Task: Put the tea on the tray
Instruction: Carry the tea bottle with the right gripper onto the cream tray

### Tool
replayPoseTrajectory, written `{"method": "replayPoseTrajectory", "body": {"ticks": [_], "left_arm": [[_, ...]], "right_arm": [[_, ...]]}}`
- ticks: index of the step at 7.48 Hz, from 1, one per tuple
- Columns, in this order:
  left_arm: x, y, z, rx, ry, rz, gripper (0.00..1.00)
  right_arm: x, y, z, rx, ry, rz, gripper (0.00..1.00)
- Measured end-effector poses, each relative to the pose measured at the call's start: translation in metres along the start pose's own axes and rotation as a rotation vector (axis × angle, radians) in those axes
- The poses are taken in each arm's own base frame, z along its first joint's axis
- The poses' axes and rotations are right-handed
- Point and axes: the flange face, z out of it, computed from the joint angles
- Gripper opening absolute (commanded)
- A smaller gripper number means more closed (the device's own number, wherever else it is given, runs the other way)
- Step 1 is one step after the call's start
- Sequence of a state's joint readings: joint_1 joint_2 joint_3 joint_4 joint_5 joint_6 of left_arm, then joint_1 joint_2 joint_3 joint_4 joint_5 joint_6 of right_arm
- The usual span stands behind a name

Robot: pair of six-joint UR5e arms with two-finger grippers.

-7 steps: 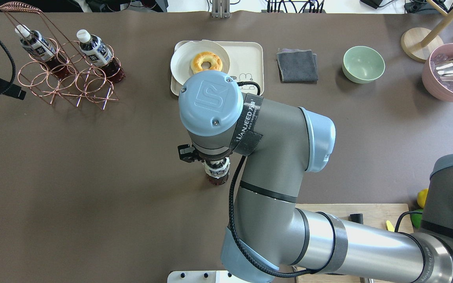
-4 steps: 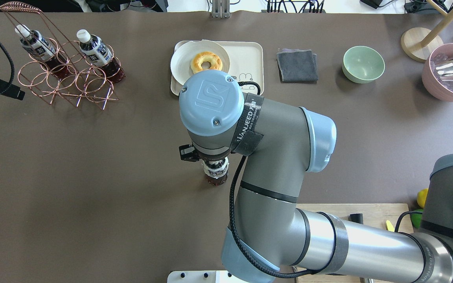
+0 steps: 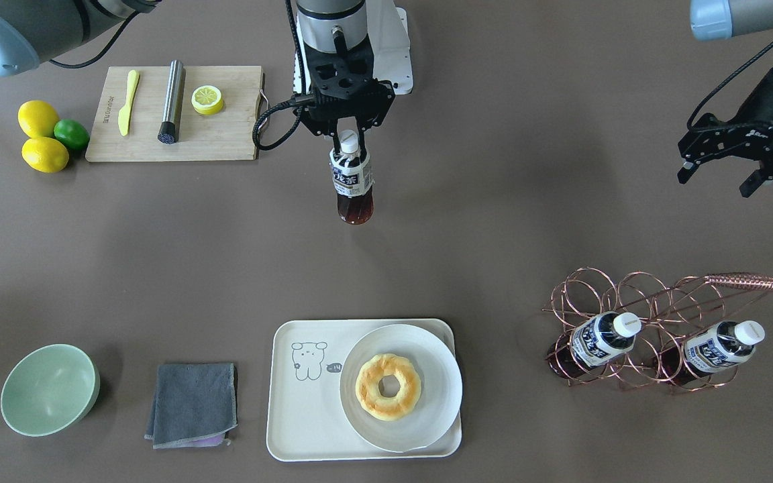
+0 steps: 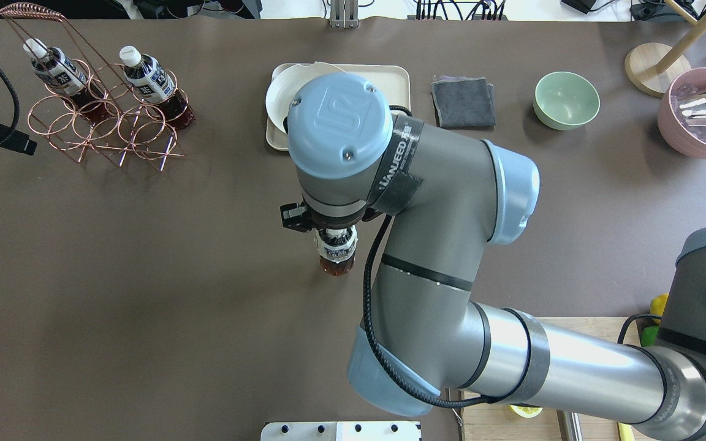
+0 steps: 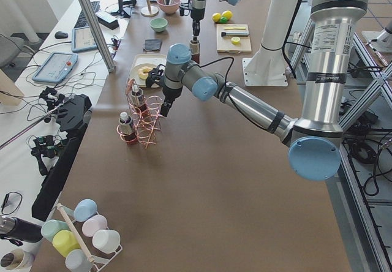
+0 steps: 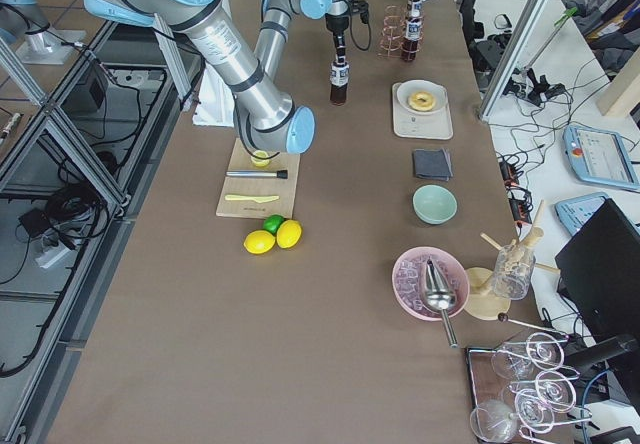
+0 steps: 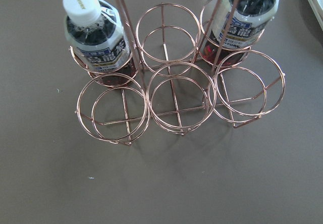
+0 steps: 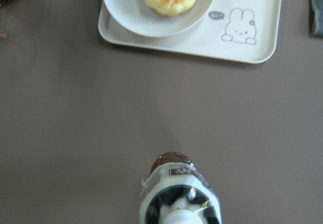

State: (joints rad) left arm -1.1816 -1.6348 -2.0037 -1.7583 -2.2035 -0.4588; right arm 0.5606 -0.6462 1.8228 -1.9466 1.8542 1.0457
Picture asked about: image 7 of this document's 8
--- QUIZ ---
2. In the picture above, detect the tea bottle rack back left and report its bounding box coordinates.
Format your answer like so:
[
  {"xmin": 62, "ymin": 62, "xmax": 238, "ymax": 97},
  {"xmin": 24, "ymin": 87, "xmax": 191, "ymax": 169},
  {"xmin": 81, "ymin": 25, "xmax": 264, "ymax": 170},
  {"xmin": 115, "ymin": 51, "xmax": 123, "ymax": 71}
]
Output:
[{"xmin": 63, "ymin": 0, "xmax": 136, "ymax": 86}]

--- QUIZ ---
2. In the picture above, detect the tea bottle rack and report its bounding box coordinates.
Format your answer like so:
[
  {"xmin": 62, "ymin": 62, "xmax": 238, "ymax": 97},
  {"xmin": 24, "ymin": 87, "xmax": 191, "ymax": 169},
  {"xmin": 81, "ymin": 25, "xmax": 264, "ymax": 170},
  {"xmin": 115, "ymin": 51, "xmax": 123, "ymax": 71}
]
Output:
[
  {"xmin": 63, "ymin": 0, "xmax": 136, "ymax": 86},
  {"xmin": 201, "ymin": 0, "xmax": 279, "ymax": 64}
]

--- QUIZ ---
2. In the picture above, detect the tea bottle rack right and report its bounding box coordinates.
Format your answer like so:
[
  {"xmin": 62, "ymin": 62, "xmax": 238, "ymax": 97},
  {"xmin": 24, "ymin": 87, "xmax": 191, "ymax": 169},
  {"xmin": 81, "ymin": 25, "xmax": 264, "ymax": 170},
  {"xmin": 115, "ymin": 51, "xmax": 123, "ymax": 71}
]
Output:
[{"xmin": 201, "ymin": 0, "xmax": 279, "ymax": 64}]

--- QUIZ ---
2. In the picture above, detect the cream rabbit tray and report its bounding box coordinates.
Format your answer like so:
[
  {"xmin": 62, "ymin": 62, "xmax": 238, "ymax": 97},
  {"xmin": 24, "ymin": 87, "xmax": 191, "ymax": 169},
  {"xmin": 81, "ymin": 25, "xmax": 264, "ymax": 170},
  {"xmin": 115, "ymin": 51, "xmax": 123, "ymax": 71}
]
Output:
[{"xmin": 307, "ymin": 0, "xmax": 322, "ymax": 29}]

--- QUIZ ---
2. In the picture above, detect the copper wire bottle rack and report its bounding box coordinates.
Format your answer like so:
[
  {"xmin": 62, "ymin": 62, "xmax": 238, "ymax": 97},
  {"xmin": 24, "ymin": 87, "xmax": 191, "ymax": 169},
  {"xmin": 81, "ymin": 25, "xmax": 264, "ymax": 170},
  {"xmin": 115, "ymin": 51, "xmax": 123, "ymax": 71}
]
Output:
[{"xmin": 75, "ymin": 0, "xmax": 271, "ymax": 145}]

